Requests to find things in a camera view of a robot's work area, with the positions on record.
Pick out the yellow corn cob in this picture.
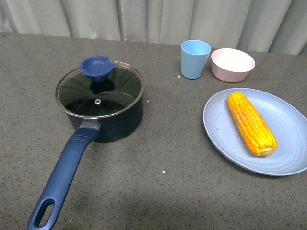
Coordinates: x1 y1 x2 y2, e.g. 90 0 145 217
227 92 278 157

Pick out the light blue plate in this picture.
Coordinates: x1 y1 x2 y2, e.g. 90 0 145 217
203 88 307 176

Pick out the glass lid with blue knob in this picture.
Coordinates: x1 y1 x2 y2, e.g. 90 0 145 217
55 56 144 119

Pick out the dark blue saucepan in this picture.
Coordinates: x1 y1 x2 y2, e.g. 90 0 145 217
26 93 144 230

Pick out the white curtain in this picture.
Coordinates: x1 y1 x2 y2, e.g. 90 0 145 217
0 0 307 55

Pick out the light blue plastic cup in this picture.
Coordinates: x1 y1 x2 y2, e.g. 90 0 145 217
181 40 211 80

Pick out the pink plastic bowl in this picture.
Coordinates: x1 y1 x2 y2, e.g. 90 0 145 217
211 48 256 83

